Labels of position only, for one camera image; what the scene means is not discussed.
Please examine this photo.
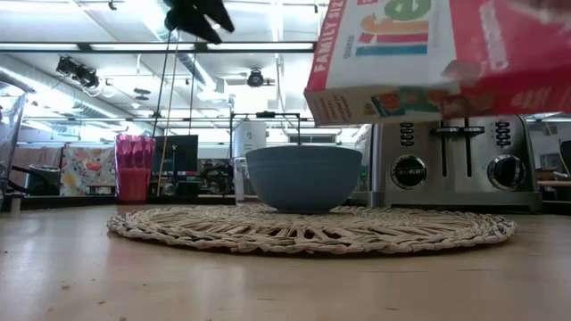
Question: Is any silver four-slot toaster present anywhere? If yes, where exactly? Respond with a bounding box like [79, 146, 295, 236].
[368, 113, 544, 213]

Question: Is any round black ceiling fixture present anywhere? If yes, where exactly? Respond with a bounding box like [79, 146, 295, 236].
[246, 68, 266, 89]

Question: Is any white cylinder appliance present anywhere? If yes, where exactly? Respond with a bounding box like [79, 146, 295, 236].
[233, 120, 268, 158]

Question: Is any round woven straw placemat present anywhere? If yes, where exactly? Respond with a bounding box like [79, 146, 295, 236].
[106, 203, 518, 256]

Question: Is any red plastic cup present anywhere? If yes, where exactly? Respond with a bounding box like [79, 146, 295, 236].
[114, 134, 157, 204]

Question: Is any blue bowl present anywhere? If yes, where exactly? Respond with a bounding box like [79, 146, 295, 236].
[244, 145, 364, 215]

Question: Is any clear plastic container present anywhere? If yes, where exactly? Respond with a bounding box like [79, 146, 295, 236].
[232, 155, 251, 202]

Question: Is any clear drinking glass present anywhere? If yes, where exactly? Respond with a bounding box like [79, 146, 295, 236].
[0, 91, 27, 200]

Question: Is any floral patterned cloth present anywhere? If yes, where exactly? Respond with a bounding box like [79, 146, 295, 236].
[60, 144, 118, 197]

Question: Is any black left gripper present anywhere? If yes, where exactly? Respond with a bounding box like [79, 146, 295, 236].
[162, 0, 236, 45]

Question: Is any red white cereal box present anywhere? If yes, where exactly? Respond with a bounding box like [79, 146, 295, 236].
[302, 0, 571, 128]

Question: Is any black ceiling spotlight cluster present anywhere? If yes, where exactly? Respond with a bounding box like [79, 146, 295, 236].
[54, 56, 101, 89]

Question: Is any dark round container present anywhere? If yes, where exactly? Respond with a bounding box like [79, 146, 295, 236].
[26, 163, 62, 197]

